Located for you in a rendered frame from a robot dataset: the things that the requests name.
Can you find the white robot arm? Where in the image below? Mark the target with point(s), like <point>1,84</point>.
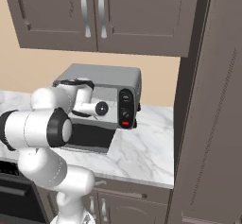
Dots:
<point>31,128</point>

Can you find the grey toaster oven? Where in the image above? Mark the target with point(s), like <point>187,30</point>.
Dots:
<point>100,74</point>

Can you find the brown wall cupboard door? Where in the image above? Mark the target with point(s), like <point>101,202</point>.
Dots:
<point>145,10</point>
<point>53,10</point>

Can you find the black toaster oven timer knob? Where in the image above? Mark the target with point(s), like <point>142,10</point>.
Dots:
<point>125,112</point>

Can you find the black toaster oven temperature knob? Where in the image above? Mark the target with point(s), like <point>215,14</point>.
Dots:
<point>126,98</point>

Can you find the dark toaster oven door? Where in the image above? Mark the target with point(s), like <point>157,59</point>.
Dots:
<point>91,138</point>

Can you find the brown drawer front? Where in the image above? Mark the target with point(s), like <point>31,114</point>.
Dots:
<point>157,195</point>

